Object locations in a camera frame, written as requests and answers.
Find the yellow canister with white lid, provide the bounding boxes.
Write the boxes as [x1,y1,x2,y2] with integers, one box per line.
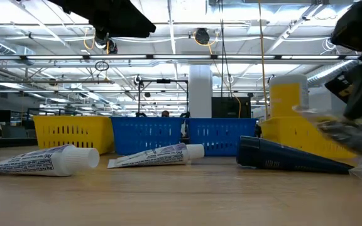
[268,74,310,119]

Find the short yellow reel cable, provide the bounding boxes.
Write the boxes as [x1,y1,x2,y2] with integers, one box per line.
[84,30,96,51]
[193,31,219,56]

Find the black coiled cable ring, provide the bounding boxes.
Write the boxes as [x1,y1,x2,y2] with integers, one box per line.
[94,61,110,72]

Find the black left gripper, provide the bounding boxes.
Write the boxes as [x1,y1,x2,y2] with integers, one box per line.
[47,0,156,38]

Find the dark blue cream tube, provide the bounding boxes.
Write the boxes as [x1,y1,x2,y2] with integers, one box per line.
[236,135,354,175]

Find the white building column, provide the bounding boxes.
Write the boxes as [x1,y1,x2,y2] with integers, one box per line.
[189,65,213,119]

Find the black ceiling cable reel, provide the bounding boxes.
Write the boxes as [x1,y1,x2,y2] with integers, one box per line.
[94,31,118,55]
[195,28,211,45]

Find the blue plastic basket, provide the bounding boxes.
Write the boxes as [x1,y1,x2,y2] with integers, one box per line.
[110,116,185,156]
[185,117,258,157]

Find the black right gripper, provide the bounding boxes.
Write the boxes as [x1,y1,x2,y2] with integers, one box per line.
[324,0,362,122]

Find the black cabinet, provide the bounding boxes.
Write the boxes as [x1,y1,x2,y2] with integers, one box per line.
[211,96,252,119]

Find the black metal frame stand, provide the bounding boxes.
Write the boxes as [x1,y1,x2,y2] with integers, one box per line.
[138,79,189,117]

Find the black item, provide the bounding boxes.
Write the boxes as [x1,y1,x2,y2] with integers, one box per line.
[292,105,362,192]

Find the black metal table frame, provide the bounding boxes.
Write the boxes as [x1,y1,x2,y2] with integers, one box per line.
[0,137,39,149]

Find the yellow plastic basket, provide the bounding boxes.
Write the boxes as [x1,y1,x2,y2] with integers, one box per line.
[259,116,358,160]
[32,115,115,155]

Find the black power cable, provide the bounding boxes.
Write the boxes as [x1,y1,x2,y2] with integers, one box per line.
[218,0,233,99]

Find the white toothpaste tube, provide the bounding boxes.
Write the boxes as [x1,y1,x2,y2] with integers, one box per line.
[0,144,101,178]
[107,143,206,170]

